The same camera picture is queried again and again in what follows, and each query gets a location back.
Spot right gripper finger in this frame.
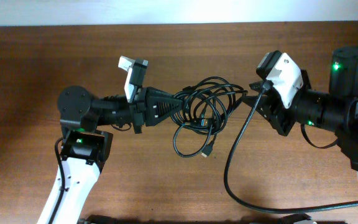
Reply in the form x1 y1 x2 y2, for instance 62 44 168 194
241 95 272 120
249 80 264 92

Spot black usb cables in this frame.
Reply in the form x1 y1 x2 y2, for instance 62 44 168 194
170 76 249 159

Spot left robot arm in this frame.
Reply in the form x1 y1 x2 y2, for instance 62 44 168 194
38 56 183 223

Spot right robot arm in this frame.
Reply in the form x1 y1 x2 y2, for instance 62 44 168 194
242 46 358 171

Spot right camera black cable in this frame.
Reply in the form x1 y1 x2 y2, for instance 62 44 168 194
223 80 358 215

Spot camera black cable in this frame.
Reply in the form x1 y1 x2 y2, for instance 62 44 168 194
47 136 67 224
223 80 358 215

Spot left camera black cable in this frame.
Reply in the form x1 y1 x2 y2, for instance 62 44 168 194
47 136 67 224

